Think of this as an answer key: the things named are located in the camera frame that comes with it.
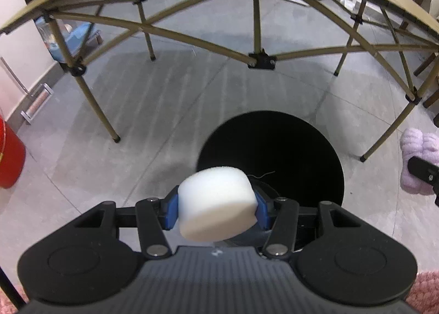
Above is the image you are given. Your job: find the blue pet bowl stand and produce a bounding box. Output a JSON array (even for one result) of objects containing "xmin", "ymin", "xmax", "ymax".
[{"xmin": 65, "ymin": 24, "xmax": 102, "ymax": 48}]

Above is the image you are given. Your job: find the tan folding table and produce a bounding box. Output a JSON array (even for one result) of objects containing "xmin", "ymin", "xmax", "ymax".
[{"xmin": 0, "ymin": 0, "xmax": 439, "ymax": 164}]

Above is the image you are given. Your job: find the white round sponge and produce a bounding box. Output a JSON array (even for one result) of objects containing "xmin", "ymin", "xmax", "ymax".
[{"xmin": 178, "ymin": 167, "xmax": 258, "ymax": 242}]

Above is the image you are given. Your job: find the dark wooden chair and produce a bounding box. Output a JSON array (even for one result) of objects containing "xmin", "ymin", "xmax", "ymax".
[{"xmin": 413, "ymin": 50, "xmax": 439, "ymax": 109}]

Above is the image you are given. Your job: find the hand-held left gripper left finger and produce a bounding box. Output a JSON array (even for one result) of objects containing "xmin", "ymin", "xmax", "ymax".
[{"xmin": 74, "ymin": 194, "xmax": 181, "ymax": 260}]

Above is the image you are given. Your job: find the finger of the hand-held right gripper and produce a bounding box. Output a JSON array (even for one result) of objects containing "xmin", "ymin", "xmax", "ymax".
[{"xmin": 407, "ymin": 156, "xmax": 439, "ymax": 205}]

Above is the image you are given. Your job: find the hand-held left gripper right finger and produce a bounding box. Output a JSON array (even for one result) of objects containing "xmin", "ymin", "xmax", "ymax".
[{"xmin": 254, "ymin": 191, "xmax": 366, "ymax": 260}]

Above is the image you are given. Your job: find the lilac fluffy slipper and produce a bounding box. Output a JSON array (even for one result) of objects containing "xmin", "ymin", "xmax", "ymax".
[
  {"xmin": 399, "ymin": 128, "xmax": 434, "ymax": 195},
  {"xmin": 422, "ymin": 133, "xmax": 439, "ymax": 164}
]

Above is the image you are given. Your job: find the red bucket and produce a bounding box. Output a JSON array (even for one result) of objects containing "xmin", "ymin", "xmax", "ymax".
[{"xmin": 0, "ymin": 117, "xmax": 26, "ymax": 189}]

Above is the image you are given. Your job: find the metal framed board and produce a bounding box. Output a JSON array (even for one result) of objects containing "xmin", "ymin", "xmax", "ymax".
[{"xmin": 21, "ymin": 84, "xmax": 54, "ymax": 125}]

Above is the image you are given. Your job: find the black pole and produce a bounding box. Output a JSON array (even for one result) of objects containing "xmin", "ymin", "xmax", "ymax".
[{"xmin": 0, "ymin": 264, "xmax": 24, "ymax": 309}]

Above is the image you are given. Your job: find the black trash bin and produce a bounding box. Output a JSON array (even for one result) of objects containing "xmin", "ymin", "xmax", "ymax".
[{"xmin": 196, "ymin": 112, "xmax": 344, "ymax": 249}]

